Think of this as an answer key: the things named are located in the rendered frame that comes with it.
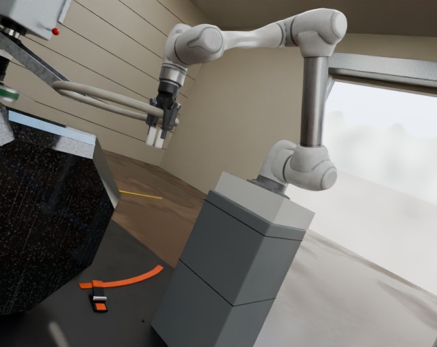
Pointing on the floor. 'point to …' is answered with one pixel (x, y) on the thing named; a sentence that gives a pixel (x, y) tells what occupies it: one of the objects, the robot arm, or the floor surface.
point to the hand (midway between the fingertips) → (155, 138)
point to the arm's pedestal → (225, 277)
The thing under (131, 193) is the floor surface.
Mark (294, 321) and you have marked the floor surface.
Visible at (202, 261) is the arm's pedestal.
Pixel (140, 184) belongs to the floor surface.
